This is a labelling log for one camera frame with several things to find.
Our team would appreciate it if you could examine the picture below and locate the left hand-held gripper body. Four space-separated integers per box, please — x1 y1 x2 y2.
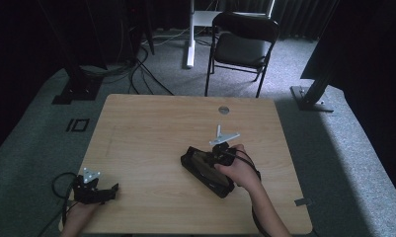
72 167 104 204

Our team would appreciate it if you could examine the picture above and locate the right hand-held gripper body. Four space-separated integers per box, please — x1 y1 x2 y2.
208 131 242 167

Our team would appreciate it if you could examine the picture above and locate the black mesh pencil case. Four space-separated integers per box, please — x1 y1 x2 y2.
180 145 236 199

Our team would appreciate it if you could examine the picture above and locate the person's left hand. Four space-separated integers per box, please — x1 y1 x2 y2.
64 200 102 229

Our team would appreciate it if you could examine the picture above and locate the person's right hand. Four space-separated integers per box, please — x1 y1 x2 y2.
214 143 262 190

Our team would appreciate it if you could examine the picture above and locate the grey tape strip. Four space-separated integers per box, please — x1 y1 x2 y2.
293 197 314 207

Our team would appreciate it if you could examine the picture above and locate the black stand with flat base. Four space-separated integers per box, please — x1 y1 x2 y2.
37 0 109 106

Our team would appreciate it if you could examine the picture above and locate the black stand with metal base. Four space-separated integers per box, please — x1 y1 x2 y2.
289 65 336 114

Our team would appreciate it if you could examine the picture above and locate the black folding chair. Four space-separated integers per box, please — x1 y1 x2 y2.
203 11 281 99

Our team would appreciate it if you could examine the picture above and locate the right hand-held gripper cable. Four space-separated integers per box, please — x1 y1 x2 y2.
228 148 270 237

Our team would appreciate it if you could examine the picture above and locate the hand-held gripper cable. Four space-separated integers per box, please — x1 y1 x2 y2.
37 171 80 237
228 148 270 237

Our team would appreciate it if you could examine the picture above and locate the left hand-held gripper cable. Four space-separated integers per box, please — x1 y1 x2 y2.
37 171 80 237

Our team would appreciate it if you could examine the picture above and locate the black floor cable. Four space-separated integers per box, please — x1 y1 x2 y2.
128 45 176 97

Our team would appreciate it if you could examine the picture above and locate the white floor cable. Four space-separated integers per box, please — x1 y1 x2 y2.
140 27 192 47

